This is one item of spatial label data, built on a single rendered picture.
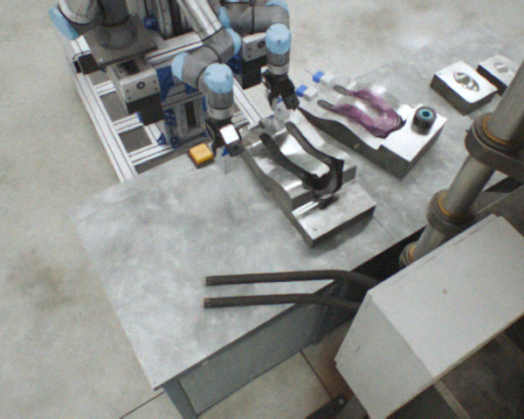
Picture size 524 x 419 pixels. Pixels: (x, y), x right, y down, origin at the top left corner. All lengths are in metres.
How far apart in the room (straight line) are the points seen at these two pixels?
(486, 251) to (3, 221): 2.46
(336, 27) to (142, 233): 2.51
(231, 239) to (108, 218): 0.42
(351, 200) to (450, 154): 0.48
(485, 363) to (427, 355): 0.82
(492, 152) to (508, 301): 0.26
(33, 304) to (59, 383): 0.42
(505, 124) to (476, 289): 0.29
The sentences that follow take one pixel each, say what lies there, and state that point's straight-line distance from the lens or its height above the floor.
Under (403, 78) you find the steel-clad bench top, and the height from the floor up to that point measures 0.80.
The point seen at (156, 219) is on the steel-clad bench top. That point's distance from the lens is 1.67.
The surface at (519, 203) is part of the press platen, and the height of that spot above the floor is 1.29.
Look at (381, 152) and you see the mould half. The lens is 1.77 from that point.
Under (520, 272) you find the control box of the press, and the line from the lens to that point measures 0.91.
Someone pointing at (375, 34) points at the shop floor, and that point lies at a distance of 3.74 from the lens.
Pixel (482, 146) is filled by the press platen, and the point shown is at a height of 1.53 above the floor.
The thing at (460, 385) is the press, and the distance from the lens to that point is 1.56.
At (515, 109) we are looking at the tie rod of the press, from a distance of 0.92.
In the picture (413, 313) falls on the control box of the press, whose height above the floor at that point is 1.47.
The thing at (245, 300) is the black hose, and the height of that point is 0.85.
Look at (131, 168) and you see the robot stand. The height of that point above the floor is 0.23.
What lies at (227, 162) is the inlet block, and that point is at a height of 0.96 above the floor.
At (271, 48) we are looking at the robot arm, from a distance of 1.51.
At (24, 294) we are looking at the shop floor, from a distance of 2.63.
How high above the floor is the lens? 2.19
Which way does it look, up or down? 57 degrees down
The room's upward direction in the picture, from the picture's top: 2 degrees clockwise
